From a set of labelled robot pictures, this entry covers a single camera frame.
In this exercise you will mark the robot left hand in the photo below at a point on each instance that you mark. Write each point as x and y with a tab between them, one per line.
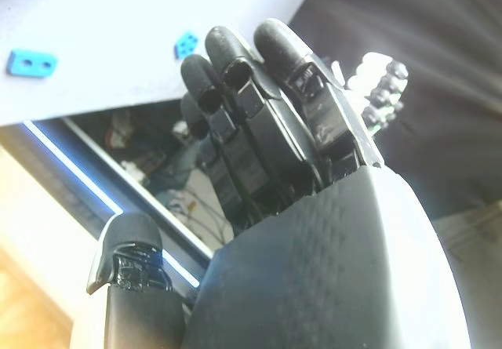
313	266

